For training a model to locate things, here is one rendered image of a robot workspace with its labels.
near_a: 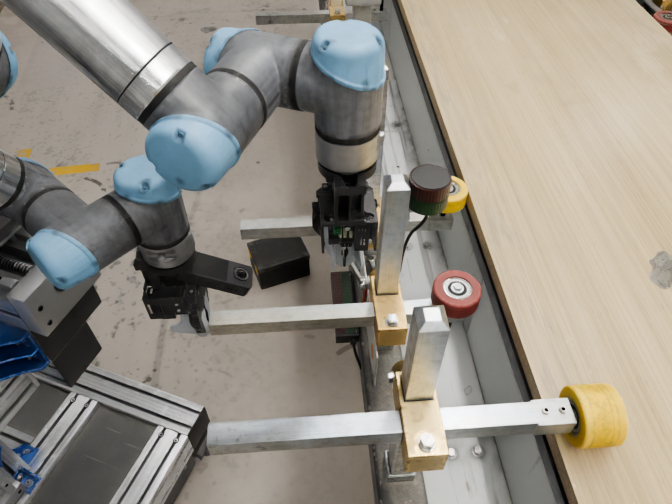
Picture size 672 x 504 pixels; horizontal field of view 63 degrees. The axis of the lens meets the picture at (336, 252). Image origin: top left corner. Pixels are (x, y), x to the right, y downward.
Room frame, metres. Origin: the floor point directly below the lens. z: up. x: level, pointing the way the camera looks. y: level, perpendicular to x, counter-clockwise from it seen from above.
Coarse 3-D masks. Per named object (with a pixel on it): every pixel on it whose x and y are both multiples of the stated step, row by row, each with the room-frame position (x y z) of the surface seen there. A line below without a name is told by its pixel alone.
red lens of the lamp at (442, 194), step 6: (414, 168) 0.62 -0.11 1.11; (450, 174) 0.61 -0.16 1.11; (450, 180) 0.60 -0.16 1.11; (414, 186) 0.59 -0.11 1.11; (450, 186) 0.59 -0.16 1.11; (414, 192) 0.59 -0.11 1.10; (420, 192) 0.58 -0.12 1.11; (426, 192) 0.58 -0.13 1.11; (432, 192) 0.57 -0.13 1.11; (438, 192) 0.57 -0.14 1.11; (444, 192) 0.58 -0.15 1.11; (420, 198) 0.58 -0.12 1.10; (426, 198) 0.57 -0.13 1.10; (432, 198) 0.57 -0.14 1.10; (438, 198) 0.58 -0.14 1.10; (444, 198) 0.58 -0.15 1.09
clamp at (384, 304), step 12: (372, 276) 0.62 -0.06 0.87; (372, 288) 0.60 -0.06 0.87; (372, 300) 0.58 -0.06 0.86; (384, 300) 0.57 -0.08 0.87; (396, 300) 0.57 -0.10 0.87; (384, 312) 0.54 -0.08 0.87; (396, 312) 0.54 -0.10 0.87; (384, 324) 0.52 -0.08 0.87; (384, 336) 0.51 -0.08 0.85; (396, 336) 0.51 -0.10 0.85
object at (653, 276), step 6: (660, 252) 0.65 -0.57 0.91; (666, 252) 0.64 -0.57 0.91; (654, 258) 0.63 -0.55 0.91; (660, 258) 0.63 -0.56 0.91; (666, 258) 0.63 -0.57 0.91; (654, 264) 0.62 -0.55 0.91; (660, 264) 0.62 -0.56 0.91; (666, 264) 0.62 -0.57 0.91; (654, 270) 0.61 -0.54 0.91; (660, 270) 0.60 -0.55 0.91; (666, 270) 0.59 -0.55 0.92; (654, 276) 0.60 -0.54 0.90; (660, 276) 0.59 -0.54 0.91; (666, 276) 0.58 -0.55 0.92; (654, 282) 0.58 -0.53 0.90; (660, 282) 0.58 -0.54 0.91; (666, 282) 0.58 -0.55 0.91; (666, 288) 0.57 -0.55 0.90
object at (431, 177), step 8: (416, 168) 0.62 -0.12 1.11; (424, 168) 0.62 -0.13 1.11; (432, 168) 0.62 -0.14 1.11; (440, 168) 0.62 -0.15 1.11; (416, 176) 0.60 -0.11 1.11; (424, 176) 0.60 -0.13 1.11; (432, 176) 0.60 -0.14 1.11; (440, 176) 0.60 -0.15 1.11; (448, 176) 0.60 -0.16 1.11; (416, 184) 0.59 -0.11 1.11; (424, 184) 0.59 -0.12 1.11; (432, 184) 0.59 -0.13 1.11; (440, 184) 0.59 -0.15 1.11; (408, 216) 0.58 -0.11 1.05; (424, 216) 0.61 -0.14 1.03; (408, 240) 0.60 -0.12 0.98; (400, 272) 0.60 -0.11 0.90
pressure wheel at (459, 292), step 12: (444, 276) 0.59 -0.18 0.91; (456, 276) 0.59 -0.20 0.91; (468, 276) 0.59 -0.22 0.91; (432, 288) 0.57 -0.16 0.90; (444, 288) 0.57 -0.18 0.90; (456, 288) 0.56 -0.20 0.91; (468, 288) 0.57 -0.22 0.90; (480, 288) 0.57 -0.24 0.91; (432, 300) 0.56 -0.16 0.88; (444, 300) 0.54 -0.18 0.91; (456, 300) 0.54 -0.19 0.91; (468, 300) 0.54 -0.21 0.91; (456, 312) 0.53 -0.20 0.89; (468, 312) 0.53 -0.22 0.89
